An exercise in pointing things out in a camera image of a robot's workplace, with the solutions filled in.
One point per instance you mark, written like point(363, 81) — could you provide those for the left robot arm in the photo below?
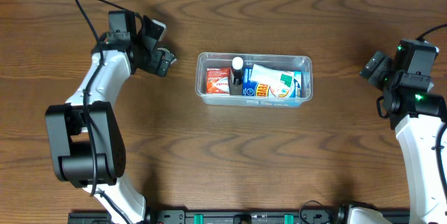
point(86, 145)

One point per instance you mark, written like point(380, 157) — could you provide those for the green Zam-Buk box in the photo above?
point(168, 55)

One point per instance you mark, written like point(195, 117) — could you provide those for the blue Kool Fever box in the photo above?
point(252, 88)

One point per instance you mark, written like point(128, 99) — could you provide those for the clear plastic container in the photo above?
point(277, 62)

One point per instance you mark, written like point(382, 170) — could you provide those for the white green medicine box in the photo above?
point(278, 78)

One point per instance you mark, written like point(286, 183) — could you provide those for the black bottle white cap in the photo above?
point(236, 76)

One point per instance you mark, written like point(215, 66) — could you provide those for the red Panadol box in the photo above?
point(218, 81)

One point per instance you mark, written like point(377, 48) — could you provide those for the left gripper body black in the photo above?
point(159, 63)

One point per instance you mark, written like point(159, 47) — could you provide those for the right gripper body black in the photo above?
point(374, 67)

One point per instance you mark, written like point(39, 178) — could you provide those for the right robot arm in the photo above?
point(418, 118)

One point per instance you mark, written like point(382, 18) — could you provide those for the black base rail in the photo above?
point(314, 215)

